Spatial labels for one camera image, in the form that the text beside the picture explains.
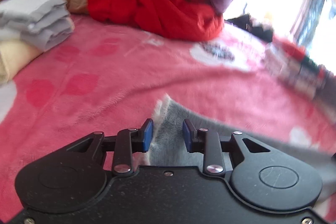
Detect grey knitted garment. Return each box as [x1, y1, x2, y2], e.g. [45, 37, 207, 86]
[144, 94, 335, 202]

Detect black clothes on bed edge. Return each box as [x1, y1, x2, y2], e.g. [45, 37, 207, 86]
[226, 14, 274, 43]

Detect light grey folded clothes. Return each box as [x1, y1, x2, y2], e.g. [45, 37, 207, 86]
[1, 0, 74, 52]

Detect pink floral bed blanket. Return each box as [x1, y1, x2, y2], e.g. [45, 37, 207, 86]
[1, 16, 335, 221]

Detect cream floral folded garment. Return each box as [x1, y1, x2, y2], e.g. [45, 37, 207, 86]
[264, 45, 321, 100]

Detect red green folded sweater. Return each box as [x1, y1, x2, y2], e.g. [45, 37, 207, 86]
[272, 40, 335, 84]

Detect red quilt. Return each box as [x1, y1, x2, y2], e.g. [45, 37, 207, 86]
[87, 0, 224, 42]

